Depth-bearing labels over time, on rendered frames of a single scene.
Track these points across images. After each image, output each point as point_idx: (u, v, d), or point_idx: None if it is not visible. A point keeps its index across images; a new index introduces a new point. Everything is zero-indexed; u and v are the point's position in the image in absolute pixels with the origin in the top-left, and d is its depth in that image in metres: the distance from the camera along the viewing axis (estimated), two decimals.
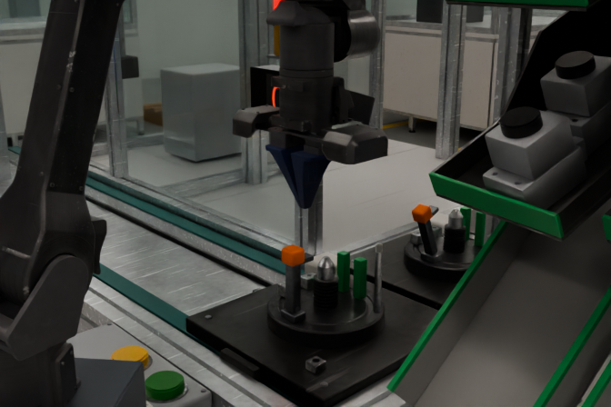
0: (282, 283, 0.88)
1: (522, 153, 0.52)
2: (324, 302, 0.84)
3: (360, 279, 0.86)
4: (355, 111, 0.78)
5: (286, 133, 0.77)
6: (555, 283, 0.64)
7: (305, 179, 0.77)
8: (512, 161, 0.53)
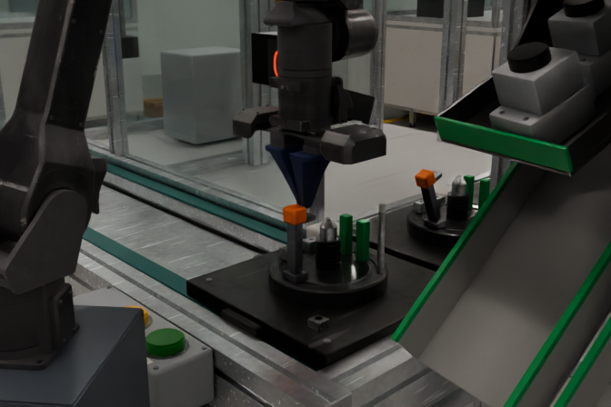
0: (284, 246, 0.87)
1: (530, 87, 0.51)
2: (326, 264, 0.83)
3: (363, 241, 0.85)
4: (355, 110, 0.78)
5: (285, 133, 0.77)
6: (562, 233, 0.63)
7: (304, 179, 0.77)
8: (520, 96, 0.52)
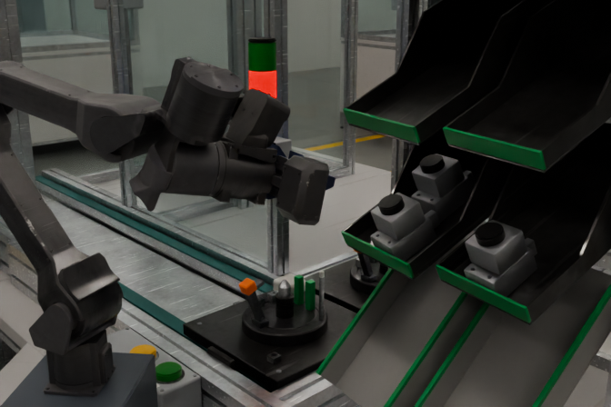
0: None
1: (389, 225, 0.84)
2: (283, 313, 1.16)
3: (310, 295, 1.18)
4: (270, 132, 0.72)
5: None
6: (428, 302, 0.96)
7: None
8: (385, 228, 0.85)
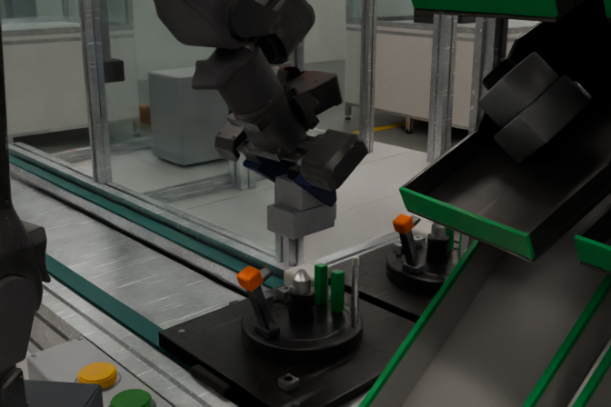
0: None
1: (298, 189, 0.76)
2: (299, 317, 0.82)
3: (337, 292, 0.84)
4: (323, 103, 0.74)
5: None
6: (532, 302, 0.62)
7: (318, 193, 0.75)
8: (290, 195, 0.77)
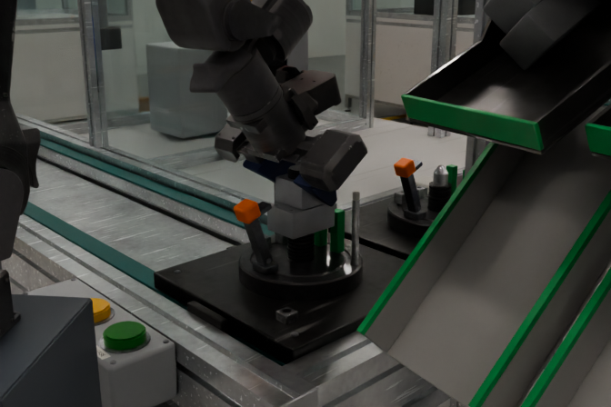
0: None
1: (298, 189, 0.76)
2: (298, 255, 0.79)
3: (337, 231, 0.81)
4: (321, 104, 0.74)
5: None
6: (538, 218, 0.59)
7: (318, 193, 0.75)
8: (290, 195, 0.77)
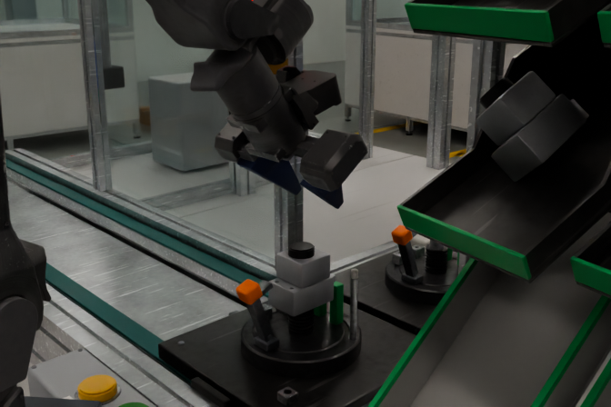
0: None
1: (298, 268, 0.79)
2: (298, 329, 0.82)
3: (336, 304, 0.84)
4: (322, 104, 0.74)
5: None
6: (529, 318, 0.62)
7: (325, 194, 0.75)
8: (291, 273, 0.80)
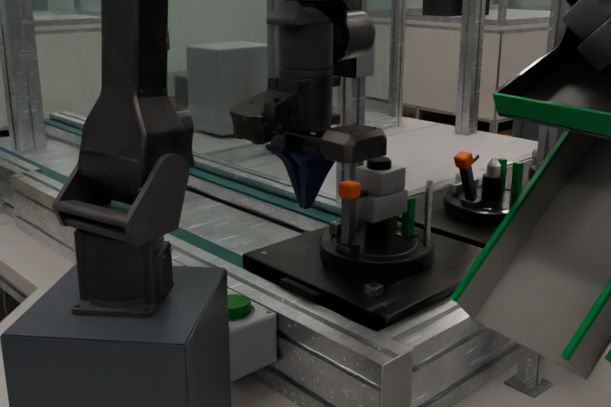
0: (334, 222, 0.92)
1: (378, 178, 0.85)
2: (375, 237, 0.88)
3: (409, 216, 0.90)
4: None
5: None
6: (607, 201, 0.68)
7: None
8: (370, 183, 0.86)
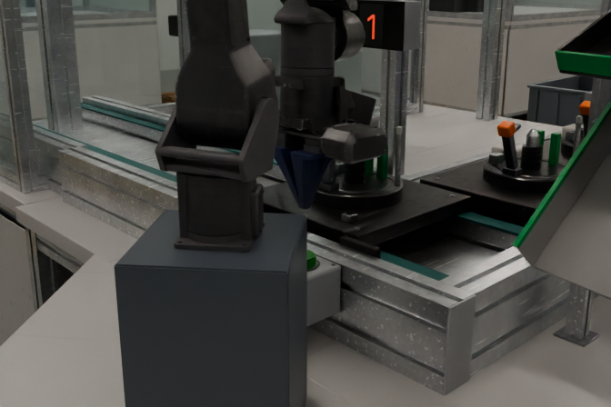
0: None
1: None
2: (353, 178, 1.02)
3: (383, 161, 1.04)
4: (356, 112, 0.78)
5: (286, 132, 0.77)
6: None
7: (305, 178, 0.77)
8: None
